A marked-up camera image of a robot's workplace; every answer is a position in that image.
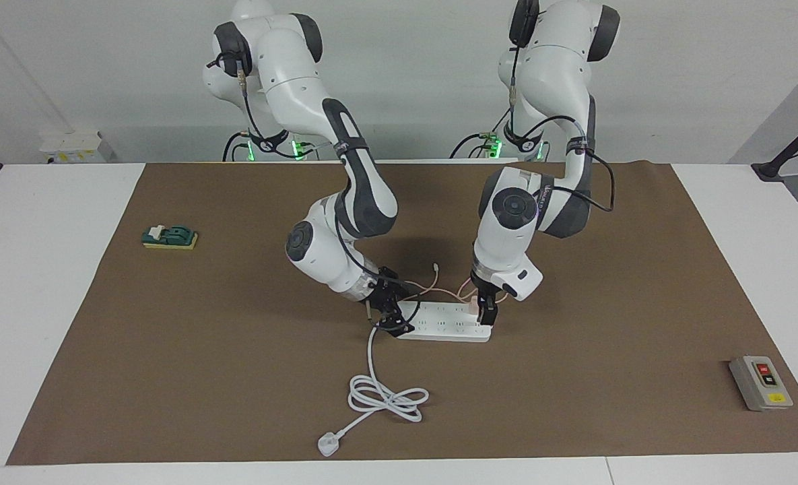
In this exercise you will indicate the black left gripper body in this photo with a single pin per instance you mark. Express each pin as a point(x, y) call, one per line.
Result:
point(483, 283)

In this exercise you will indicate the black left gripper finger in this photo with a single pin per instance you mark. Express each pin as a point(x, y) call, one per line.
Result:
point(482, 308)
point(492, 314)

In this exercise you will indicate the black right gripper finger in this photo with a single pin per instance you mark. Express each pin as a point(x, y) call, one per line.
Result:
point(398, 329)
point(407, 294)

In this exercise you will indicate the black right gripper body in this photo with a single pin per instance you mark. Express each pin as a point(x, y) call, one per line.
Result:
point(385, 296)

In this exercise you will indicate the pink charger adapter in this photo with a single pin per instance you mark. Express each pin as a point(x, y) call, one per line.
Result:
point(473, 306)

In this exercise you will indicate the white power strip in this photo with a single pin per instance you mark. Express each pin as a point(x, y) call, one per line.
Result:
point(446, 327)

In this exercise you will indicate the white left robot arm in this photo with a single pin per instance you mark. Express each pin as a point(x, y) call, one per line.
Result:
point(553, 67)

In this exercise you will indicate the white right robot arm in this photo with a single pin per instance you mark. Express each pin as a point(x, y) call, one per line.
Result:
point(291, 74)

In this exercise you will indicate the brown table mat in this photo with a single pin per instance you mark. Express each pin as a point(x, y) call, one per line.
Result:
point(203, 337)

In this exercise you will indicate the grey push button box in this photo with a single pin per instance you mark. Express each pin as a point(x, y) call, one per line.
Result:
point(759, 387)

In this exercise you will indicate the white box yellow labels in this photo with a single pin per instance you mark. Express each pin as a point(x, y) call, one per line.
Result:
point(75, 145)

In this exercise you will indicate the green knife switch yellow base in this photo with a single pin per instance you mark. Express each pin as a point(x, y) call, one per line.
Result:
point(176, 236)

